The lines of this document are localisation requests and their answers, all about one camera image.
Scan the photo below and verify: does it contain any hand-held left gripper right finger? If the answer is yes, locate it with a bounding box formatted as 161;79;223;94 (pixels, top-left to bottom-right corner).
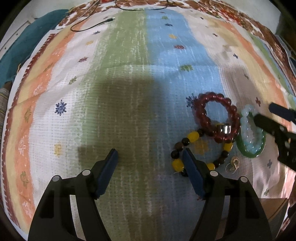
183;148;273;241

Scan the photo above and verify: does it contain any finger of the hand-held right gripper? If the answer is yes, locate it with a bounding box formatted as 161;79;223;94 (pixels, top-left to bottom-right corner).
269;103;296;122
254;113;292;139

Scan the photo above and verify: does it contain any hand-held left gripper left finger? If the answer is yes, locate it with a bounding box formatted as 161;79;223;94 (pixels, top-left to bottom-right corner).
28;148;119;241

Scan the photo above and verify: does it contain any light blue bead bracelet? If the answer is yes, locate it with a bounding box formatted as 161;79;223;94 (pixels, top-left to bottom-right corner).
240;104;263;154

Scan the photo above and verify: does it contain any green jade bangle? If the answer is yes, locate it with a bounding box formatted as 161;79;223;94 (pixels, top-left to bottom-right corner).
236;111;266;159

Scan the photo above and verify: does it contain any yellow and black bead bracelet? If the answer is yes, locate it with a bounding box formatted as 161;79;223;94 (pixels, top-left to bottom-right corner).
171;128;233;177

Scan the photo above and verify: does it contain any small gold earring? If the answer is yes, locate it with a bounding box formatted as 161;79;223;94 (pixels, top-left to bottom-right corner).
225;156;240;173

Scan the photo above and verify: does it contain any colourful striped blanket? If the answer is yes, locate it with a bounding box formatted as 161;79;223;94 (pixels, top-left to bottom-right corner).
0;0;296;241

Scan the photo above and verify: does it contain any grey striped fabric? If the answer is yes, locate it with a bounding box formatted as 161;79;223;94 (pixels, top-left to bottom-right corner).
0;86;11;122

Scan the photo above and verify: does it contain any teal cloth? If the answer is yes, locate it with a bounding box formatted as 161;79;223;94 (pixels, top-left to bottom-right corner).
0;9;70;84

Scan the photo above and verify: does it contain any silver ring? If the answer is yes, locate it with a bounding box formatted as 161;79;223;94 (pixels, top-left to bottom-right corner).
216;124;233;135

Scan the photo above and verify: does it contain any dark red bead bracelet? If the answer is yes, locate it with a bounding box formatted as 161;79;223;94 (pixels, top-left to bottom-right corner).
193;92;241;144

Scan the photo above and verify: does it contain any black cable with plug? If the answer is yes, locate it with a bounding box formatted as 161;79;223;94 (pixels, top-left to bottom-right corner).
70;17;116;32

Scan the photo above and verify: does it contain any thin black cable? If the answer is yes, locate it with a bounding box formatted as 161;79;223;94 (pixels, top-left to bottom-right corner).
115;0;168;11

